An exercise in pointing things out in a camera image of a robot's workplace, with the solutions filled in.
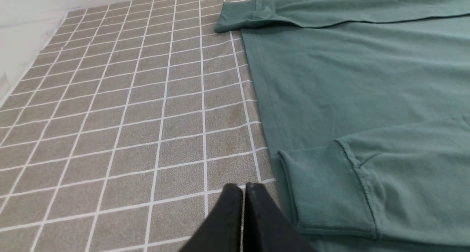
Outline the grey checked tablecloth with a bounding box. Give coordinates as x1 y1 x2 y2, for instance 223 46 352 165
0 0 277 252

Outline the green long-sleeved shirt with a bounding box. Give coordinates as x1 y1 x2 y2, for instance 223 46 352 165
214 0 470 252

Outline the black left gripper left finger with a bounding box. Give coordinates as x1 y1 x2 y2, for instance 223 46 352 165
180 183 243 252

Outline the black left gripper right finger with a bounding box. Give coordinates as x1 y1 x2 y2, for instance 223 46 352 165
243 182 316 252

